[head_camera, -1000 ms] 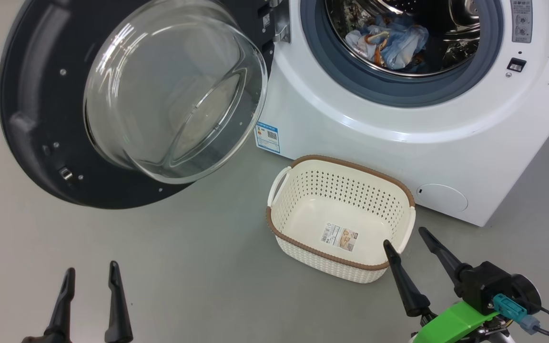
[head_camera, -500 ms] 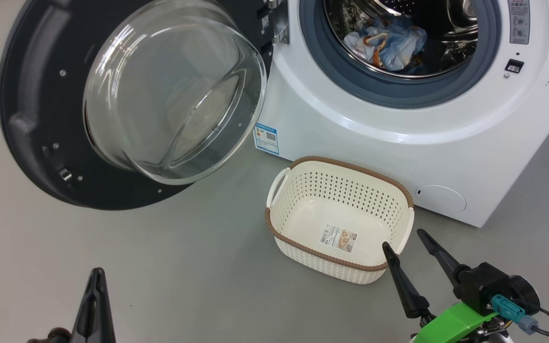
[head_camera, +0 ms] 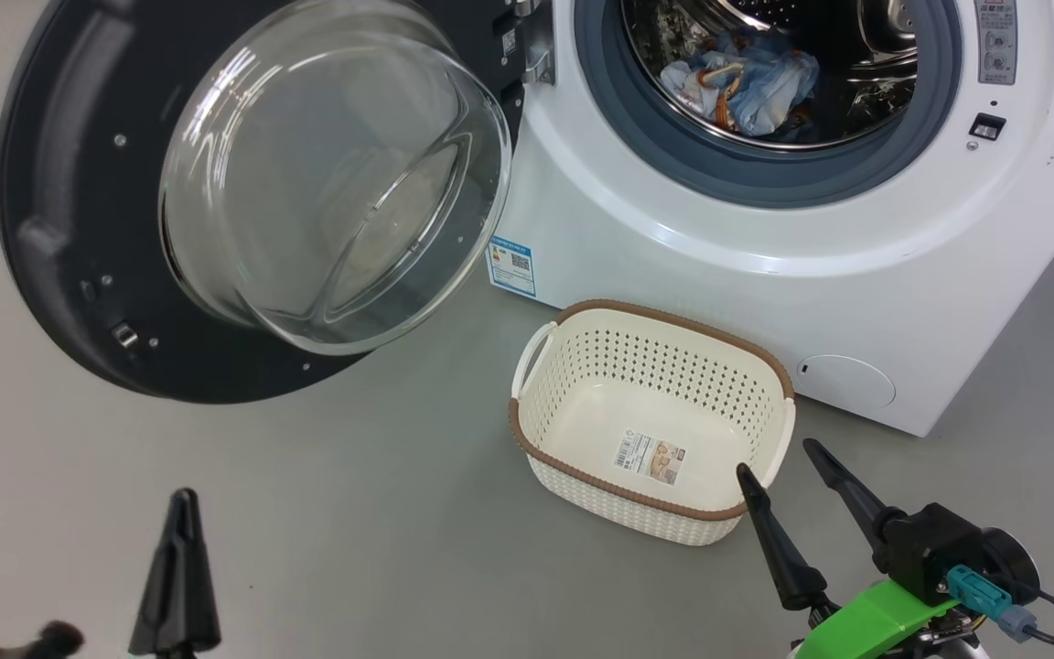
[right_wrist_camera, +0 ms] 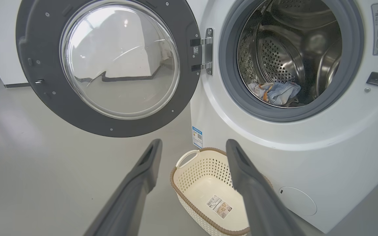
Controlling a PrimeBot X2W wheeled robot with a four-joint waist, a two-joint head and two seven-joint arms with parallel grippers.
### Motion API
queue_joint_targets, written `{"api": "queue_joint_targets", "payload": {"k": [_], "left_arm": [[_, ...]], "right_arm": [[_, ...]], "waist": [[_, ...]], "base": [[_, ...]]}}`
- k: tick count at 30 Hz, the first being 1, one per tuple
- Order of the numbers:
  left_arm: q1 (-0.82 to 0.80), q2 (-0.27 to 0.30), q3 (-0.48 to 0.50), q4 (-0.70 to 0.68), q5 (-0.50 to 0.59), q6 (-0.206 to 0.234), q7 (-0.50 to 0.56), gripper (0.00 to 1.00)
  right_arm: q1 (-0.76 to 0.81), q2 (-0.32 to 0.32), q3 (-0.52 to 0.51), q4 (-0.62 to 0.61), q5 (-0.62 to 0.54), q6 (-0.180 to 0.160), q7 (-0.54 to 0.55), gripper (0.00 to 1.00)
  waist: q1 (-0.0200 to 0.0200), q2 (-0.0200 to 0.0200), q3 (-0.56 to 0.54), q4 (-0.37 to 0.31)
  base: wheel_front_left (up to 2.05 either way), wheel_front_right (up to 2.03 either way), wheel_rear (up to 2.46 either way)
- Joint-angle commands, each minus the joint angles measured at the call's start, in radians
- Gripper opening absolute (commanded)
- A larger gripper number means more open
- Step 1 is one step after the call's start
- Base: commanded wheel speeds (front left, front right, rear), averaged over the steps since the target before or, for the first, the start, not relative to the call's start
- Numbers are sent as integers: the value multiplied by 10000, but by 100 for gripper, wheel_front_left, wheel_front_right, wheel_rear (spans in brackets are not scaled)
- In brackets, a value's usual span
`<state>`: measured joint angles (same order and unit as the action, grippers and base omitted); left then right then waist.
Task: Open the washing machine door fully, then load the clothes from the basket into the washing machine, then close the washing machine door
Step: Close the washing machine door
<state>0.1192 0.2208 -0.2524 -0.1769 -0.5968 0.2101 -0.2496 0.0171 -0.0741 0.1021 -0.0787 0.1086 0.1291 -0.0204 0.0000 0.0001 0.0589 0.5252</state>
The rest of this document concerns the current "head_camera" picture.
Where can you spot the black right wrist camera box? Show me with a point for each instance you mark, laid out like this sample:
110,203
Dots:
939,545

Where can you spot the paper label in basket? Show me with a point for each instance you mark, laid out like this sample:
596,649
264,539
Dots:
650,458

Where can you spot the black washer door glass bowl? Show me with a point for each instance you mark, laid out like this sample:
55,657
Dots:
79,183

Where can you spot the white laundry basket brown rim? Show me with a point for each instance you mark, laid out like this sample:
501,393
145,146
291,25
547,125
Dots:
582,485

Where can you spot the steel washing machine drum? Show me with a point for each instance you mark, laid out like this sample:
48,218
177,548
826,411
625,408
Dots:
875,55

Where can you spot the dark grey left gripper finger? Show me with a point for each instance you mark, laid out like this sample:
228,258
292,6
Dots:
175,595

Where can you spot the white front-load washing machine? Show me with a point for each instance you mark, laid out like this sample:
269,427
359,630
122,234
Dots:
765,275

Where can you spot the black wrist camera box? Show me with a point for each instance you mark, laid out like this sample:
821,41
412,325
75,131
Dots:
42,641
939,545

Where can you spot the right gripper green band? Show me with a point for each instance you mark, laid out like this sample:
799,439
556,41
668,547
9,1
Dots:
865,622

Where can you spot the grey instruction sticker label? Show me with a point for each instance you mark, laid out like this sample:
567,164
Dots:
995,41

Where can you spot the round white filter cover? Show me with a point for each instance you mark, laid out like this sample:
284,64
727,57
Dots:
847,383

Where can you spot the black door latch socket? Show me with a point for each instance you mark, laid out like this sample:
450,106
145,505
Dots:
986,126

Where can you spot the blue bear print garment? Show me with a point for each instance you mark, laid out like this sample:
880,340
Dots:
765,87

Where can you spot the blue energy label sticker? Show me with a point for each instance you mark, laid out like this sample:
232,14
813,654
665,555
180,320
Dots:
511,267

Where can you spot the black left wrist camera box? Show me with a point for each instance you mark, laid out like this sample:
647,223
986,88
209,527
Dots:
42,641

